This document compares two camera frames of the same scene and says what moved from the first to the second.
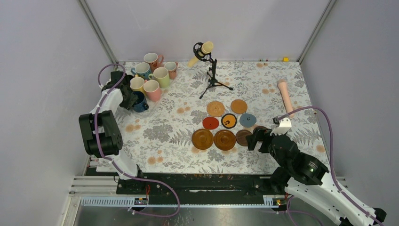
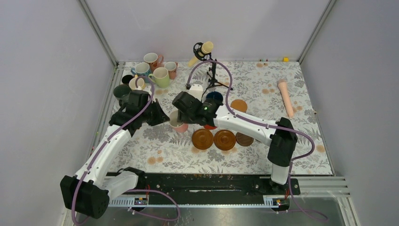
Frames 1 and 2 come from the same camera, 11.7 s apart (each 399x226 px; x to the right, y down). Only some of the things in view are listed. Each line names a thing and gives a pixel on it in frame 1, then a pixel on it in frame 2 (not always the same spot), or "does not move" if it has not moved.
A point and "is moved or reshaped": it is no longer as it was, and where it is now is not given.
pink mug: x=152 y=88 -> x=177 y=126
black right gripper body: x=266 y=146 -> x=186 y=117
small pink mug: x=171 y=67 does not move
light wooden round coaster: x=239 y=106 does not move
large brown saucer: x=224 y=140 does not move
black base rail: x=199 y=184 does not move
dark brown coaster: x=241 y=137 does not move
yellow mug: x=137 y=84 does not move
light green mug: x=160 y=75 does not move
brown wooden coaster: x=202 y=139 does not move
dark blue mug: x=140 y=105 is moved or reshaped
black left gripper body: x=129 y=100 -> x=154 y=116
